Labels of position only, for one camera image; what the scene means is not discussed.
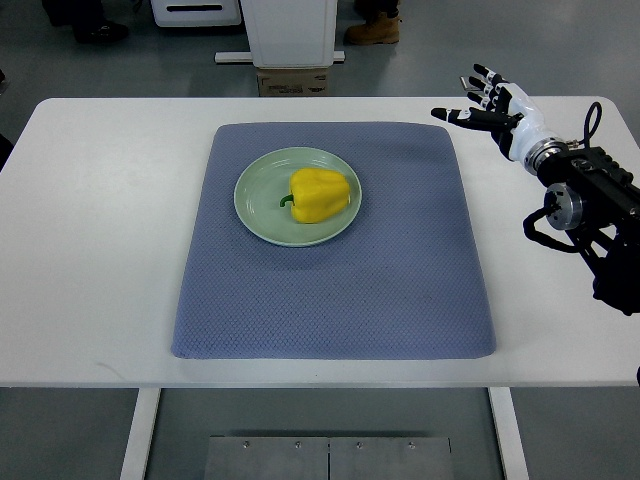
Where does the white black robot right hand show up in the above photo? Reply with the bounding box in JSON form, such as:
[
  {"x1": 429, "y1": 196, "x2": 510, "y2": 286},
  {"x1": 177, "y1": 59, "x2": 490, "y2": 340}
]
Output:
[{"x1": 431, "y1": 64, "x2": 567, "y2": 172}]

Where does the yellow bell pepper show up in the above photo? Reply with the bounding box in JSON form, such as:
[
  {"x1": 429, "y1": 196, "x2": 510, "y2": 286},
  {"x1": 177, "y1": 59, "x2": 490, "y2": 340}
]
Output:
[{"x1": 279, "y1": 168, "x2": 350, "y2": 224}]

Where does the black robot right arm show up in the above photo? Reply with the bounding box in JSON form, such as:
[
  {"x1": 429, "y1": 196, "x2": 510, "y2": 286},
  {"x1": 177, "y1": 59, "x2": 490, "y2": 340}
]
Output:
[{"x1": 523, "y1": 102, "x2": 639, "y2": 316}]

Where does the small grey floor plate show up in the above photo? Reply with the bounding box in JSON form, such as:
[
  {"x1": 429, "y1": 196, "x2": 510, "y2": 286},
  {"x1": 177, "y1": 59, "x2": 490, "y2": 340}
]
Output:
[{"x1": 459, "y1": 76, "x2": 480, "y2": 92}]

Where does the light green plate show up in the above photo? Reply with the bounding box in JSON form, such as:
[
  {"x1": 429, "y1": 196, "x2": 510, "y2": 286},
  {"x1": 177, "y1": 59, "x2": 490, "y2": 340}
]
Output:
[{"x1": 234, "y1": 147, "x2": 363, "y2": 247}]

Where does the tan work boot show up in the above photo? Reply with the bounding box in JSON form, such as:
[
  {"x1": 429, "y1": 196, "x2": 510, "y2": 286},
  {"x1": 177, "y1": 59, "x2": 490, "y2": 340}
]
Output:
[{"x1": 344, "y1": 12, "x2": 401, "y2": 46}]

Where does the blue textured table mat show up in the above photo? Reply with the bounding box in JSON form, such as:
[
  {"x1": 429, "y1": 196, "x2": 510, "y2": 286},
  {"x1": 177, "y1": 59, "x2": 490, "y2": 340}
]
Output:
[{"x1": 172, "y1": 122, "x2": 496, "y2": 360}]

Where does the cardboard box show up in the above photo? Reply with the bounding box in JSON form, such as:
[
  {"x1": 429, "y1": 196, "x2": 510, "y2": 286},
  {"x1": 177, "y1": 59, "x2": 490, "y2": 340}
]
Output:
[{"x1": 256, "y1": 68, "x2": 329, "y2": 97}]

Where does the white table right leg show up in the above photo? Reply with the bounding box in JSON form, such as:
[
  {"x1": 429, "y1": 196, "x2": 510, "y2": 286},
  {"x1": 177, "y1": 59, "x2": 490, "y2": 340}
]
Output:
[{"x1": 488, "y1": 387, "x2": 530, "y2": 480}]

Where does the white table leg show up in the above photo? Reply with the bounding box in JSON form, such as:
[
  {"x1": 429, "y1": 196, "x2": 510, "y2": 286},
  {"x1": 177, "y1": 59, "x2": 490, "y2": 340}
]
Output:
[
  {"x1": 120, "y1": 388, "x2": 161, "y2": 480},
  {"x1": 488, "y1": 387, "x2": 530, "y2": 480}
]

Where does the white appliance with slot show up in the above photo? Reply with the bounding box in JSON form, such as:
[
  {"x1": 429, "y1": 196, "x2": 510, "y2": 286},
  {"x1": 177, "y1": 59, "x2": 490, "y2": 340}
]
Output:
[{"x1": 150, "y1": 0, "x2": 242, "y2": 28}]

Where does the black shoe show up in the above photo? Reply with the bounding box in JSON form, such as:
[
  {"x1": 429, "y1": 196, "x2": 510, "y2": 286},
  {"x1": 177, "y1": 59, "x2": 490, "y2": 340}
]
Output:
[{"x1": 41, "y1": 0, "x2": 129, "y2": 44}]

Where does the white table left leg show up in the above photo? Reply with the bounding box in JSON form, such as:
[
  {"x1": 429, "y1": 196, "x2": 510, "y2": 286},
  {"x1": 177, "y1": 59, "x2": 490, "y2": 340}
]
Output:
[{"x1": 120, "y1": 388, "x2": 161, "y2": 480}]

